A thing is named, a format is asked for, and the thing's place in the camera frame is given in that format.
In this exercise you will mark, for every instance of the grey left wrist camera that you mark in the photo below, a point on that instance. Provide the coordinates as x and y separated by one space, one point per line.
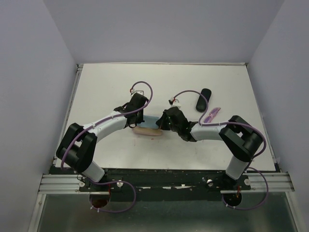
133 91

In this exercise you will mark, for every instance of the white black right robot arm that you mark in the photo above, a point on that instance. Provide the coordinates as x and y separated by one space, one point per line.
244 141

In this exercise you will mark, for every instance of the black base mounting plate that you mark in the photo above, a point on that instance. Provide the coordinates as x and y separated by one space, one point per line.
150 185

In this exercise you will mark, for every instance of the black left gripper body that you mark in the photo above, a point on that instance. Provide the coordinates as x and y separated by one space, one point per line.
140 115

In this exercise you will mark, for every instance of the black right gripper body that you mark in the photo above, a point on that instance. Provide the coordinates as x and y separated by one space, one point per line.
165 123

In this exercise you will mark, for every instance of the purple sunglasses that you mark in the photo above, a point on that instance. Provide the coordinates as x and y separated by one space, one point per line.
212 114

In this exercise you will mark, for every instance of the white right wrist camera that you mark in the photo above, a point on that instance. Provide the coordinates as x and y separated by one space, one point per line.
174 102

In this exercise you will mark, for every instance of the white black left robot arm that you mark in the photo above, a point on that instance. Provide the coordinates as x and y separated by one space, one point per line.
77 147

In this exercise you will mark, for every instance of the aluminium extrusion rail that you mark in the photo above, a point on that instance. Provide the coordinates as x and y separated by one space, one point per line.
69 184

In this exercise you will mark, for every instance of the pink glasses case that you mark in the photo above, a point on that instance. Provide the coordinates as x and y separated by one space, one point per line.
147 131

